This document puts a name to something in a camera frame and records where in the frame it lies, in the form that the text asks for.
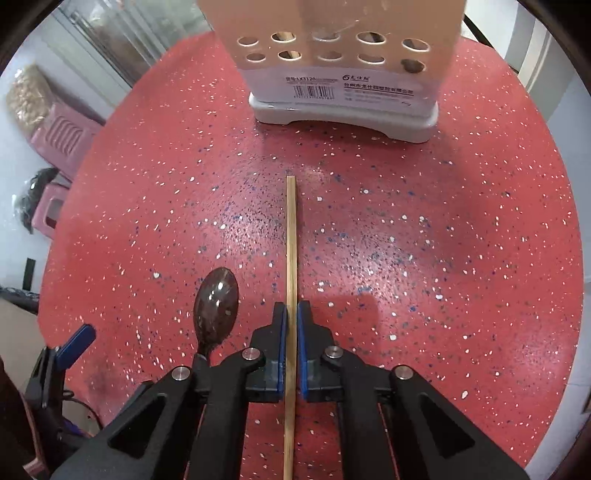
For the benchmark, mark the pink plastic stool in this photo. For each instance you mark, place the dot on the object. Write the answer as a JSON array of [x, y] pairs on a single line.
[[64, 138], [50, 218]]

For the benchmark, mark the beige perforated utensil holder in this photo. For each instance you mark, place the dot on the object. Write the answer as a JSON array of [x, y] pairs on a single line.
[[323, 97]]

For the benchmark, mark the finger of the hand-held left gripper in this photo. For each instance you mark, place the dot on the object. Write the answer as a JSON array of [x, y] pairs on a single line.
[[74, 344]]

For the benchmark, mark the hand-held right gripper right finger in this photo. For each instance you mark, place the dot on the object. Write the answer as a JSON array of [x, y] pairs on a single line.
[[303, 350]]

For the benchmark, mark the sliding glass door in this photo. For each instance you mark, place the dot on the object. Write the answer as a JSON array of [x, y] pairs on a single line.
[[115, 37]]

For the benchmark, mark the black crumpled bag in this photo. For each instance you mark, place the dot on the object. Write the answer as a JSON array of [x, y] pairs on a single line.
[[32, 184]]

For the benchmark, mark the clear bag of round snacks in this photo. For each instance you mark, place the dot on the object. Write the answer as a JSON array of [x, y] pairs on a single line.
[[27, 99]]

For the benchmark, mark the dark brown spoon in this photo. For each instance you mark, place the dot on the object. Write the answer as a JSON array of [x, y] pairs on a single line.
[[216, 304]]

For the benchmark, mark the cardboard box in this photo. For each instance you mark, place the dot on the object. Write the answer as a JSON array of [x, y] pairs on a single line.
[[18, 332]]

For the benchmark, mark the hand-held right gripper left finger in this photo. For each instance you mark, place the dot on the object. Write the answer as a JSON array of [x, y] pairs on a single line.
[[280, 350]]

